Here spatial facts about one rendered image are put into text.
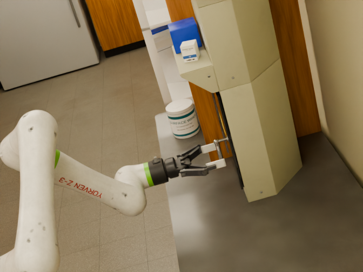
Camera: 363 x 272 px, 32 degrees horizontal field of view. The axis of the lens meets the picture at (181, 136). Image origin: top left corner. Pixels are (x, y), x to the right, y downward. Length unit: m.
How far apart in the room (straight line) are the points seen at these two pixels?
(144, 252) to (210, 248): 1.72
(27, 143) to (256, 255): 0.83
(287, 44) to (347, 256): 0.91
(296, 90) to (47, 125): 1.13
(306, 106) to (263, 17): 0.59
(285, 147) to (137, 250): 1.78
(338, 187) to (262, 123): 0.38
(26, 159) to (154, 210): 2.44
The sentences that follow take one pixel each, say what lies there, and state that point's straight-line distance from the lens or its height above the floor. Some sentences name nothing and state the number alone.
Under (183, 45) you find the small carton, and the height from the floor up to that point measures 1.57.
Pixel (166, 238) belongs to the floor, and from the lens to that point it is 3.95.
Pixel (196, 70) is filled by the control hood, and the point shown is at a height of 1.51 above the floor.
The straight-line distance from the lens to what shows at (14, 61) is 7.32.
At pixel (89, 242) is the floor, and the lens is 4.18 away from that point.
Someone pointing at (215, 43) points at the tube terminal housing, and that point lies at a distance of 2.08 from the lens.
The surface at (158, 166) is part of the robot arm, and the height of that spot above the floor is 1.18.
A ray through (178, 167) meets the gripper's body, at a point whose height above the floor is 1.16.
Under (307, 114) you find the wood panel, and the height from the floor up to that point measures 1.03.
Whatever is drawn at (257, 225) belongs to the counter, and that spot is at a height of 0.94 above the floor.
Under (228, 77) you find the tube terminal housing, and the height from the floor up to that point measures 1.45.
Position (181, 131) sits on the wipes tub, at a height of 0.98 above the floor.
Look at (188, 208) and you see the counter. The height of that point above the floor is 0.94.
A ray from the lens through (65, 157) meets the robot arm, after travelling 2.10.
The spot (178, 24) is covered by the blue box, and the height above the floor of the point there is 1.60.
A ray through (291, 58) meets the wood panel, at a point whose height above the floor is 1.30.
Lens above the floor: 2.27
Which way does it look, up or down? 27 degrees down
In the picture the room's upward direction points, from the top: 17 degrees counter-clockwise
